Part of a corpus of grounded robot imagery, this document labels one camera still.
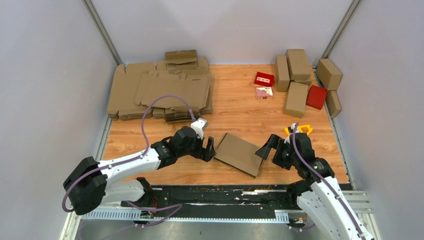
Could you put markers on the folded cardboard box top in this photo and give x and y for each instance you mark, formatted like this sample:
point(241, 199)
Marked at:
point(298, 65)

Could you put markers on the flat cardboard stack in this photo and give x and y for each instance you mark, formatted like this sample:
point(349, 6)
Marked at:
point(172, 89)

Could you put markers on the small red box with window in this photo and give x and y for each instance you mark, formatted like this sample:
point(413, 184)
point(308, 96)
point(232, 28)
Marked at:
point(264, 79)

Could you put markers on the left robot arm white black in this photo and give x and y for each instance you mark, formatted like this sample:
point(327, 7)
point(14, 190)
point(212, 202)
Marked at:
point(93, 183)

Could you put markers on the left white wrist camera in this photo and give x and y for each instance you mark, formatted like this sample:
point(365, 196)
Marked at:
point(199, 127)

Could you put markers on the yellow triangular plastic frame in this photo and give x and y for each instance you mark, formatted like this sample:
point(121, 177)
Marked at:
point(306, 128)

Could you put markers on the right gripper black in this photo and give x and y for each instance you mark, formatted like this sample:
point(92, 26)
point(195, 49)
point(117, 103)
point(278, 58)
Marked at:
point(277, 143)

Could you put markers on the cardboard box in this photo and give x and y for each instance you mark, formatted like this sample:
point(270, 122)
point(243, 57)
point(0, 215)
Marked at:
point(295, 101)
point(333, 103)
point(298, 65)
point(329, 75)
point(239, 154)
point(282, 78)

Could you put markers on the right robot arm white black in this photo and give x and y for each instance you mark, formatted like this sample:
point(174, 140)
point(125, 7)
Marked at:
point(318, 193)

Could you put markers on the folded cardboard box front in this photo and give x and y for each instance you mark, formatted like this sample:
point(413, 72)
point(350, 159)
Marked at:
point(295, 101)

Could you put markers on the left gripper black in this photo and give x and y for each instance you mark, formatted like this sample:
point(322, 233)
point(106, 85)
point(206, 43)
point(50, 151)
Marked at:
point(210, 152)

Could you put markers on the pink puzzle box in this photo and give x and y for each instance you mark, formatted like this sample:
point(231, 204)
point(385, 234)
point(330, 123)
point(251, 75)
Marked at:
point(262, 93)

